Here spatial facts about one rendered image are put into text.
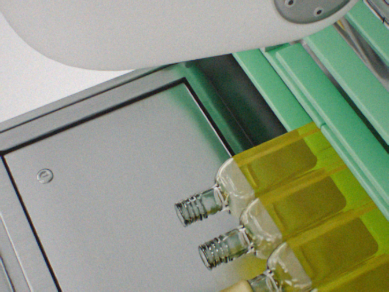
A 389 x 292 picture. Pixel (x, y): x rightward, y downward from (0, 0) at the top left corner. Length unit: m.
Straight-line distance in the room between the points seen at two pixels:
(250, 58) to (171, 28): 0.62
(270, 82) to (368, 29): 0.20
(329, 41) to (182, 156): 0.31
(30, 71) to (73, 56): 0.76
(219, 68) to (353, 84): 0.43
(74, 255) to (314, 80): 0.36
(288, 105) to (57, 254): 0.34
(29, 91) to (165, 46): 0.74
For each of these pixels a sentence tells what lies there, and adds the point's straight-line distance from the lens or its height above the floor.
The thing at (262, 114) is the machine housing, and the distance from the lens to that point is 1.09.
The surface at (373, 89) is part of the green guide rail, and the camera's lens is 0.74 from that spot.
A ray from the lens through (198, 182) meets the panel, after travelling 0.97.
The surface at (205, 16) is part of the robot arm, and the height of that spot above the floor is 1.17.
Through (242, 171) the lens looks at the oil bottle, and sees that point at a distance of 0.80.
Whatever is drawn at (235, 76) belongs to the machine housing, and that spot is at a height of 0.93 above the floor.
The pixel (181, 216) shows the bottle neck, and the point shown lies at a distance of 0.81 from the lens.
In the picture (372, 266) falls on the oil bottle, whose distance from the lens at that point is 0.76.
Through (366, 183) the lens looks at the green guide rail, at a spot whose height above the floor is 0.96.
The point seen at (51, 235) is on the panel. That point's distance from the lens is 0.96.
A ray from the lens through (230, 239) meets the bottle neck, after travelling 0.77.
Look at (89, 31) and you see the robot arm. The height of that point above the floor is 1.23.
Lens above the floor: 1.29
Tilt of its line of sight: 14 degrees down
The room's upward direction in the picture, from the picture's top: 113 degrees counter-clockwise
